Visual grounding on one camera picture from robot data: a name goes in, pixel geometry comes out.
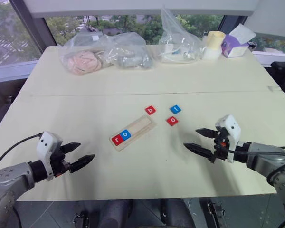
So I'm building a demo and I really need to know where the red letter tile r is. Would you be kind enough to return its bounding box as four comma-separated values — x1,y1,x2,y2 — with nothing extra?
111,134,124,146

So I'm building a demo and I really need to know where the large clear plastic bag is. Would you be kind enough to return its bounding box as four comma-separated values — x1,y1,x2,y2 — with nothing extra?
58,32,154,76

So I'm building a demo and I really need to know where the blue letter tile o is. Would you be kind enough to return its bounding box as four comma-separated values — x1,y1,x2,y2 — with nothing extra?
119,130,133,142

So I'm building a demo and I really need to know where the black chair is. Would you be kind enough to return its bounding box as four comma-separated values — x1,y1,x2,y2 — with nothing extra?
267,60,285,105

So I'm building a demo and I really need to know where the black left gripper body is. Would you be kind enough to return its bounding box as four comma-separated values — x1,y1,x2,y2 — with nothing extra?
50,146,73,178

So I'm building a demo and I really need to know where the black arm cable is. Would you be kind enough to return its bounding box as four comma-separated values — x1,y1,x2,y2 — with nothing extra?
0,133,43,175
234,145,285,185

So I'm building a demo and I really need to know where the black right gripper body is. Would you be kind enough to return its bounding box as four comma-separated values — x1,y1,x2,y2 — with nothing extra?
211,128,229,164

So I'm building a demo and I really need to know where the purple tissue box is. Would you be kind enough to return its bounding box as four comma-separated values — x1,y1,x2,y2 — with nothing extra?
220,23,257,59

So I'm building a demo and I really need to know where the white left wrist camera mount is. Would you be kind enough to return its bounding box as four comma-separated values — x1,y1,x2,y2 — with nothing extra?
36,131,63,181

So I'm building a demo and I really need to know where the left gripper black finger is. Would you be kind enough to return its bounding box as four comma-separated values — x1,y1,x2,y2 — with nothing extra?
61,142,82,154
70,154,96,174

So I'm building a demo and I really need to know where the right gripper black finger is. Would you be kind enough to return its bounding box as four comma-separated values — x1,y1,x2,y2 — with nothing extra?
183,142,216,162
195,128,220,139

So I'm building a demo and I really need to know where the red letter tile o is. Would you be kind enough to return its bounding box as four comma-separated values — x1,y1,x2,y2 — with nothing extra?
166,116,180,127

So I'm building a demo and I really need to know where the black metal clamp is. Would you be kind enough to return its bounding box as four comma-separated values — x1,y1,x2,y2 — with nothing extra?
73,212,86,226
206,201,227,228

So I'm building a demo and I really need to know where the wooden letter tray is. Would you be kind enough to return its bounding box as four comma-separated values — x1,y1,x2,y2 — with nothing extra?
109,114,157,152

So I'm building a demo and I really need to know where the pink cloth bundle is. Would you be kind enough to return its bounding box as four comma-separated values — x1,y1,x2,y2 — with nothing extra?
67,51,103,76

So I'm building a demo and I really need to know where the tall clear bag with cables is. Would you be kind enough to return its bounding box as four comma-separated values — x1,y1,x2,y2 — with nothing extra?
158,6,206,65

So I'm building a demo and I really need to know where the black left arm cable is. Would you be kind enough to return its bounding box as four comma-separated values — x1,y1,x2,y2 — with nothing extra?
0,133,43,175

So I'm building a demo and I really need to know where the cream foam roll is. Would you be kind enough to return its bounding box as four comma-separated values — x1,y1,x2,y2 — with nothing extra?
202,30,226,61

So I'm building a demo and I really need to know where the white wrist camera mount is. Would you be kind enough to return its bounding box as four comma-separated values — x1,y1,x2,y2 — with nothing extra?
215,114,242,164
36,131,63,181

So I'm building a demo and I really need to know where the plastic bag with grey items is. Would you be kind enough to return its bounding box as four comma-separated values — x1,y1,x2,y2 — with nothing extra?
117,55,153,70

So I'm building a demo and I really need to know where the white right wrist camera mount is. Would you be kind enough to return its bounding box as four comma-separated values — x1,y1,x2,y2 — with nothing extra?
215,114,242,164

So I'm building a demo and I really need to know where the dark window frame post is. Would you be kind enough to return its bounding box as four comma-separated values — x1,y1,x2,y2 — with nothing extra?
9,0,58,55
219,15,236,39

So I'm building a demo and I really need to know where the blue letter tile t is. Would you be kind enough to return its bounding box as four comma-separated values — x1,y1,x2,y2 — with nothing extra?
169,104,182,114

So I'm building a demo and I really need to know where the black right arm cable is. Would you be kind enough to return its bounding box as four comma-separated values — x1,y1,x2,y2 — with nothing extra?
234,145,285,185

